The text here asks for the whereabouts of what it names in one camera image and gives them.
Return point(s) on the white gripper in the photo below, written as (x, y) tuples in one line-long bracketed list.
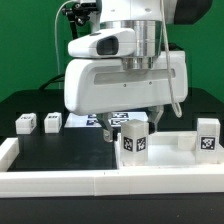
[(101, 86)]

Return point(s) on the white square tabletop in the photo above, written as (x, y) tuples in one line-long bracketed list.
[(171, 149)]

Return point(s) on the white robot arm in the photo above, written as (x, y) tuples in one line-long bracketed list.
[(125, 62)]

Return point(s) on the white sheet with fiducial tags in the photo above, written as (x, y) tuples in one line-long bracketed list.
[(75, 121)]

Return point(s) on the white U-shaped fence wall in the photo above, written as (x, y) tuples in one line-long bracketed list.
[(208, 178)]

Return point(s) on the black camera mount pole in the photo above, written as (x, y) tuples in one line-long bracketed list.
[(78, 14)]

